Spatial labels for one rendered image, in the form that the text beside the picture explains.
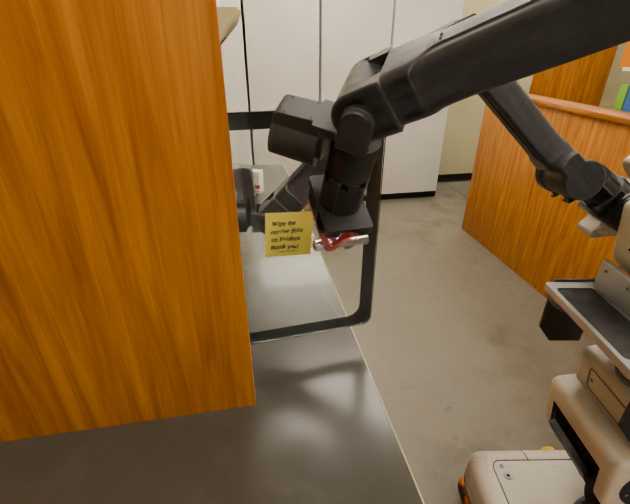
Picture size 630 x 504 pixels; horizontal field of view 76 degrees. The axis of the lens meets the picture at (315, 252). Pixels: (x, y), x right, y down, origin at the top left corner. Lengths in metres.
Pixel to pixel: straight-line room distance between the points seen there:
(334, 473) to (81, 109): 0.55
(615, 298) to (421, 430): 1.18
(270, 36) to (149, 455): 3.33
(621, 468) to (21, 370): 1.00
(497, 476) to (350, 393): 0.88
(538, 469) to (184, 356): 1.24
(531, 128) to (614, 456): 0.62
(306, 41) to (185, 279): 3.27
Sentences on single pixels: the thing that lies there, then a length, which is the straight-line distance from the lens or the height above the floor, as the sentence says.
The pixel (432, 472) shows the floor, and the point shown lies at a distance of 1.82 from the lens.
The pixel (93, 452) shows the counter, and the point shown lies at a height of 0.94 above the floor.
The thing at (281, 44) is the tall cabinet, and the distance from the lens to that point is 3.69.
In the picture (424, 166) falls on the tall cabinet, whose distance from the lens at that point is 4.23.
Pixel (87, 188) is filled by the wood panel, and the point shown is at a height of 1.33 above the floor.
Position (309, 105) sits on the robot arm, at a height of 1.41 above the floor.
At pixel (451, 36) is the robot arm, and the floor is 1.48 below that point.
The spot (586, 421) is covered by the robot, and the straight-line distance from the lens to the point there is 1.03.
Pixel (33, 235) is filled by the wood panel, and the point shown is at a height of 1.27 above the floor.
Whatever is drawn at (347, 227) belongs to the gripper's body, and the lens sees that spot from 0.52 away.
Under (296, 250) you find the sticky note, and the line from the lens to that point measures 0.66.
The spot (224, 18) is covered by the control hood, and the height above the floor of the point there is 1.50.
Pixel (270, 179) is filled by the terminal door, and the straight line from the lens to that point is 0.60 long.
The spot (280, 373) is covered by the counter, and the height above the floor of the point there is 0.94.
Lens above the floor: 1.48
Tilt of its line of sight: 28 degrees down
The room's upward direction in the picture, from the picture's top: straight up
